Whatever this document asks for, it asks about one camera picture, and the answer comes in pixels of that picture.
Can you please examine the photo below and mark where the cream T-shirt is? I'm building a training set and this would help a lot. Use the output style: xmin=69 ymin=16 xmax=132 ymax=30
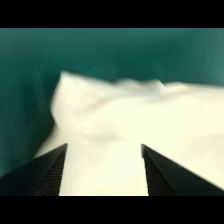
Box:
xmin=34 ymin=70 xmax=224 ymax=197

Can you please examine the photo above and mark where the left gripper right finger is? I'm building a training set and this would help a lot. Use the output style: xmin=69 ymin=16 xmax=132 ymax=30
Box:
xmin=140 ymin=143 xmax=224 ymax=197

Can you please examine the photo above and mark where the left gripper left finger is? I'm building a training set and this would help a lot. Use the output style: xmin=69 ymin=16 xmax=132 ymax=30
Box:
xmin=0 ymin=143 xmax=68 ymax=197

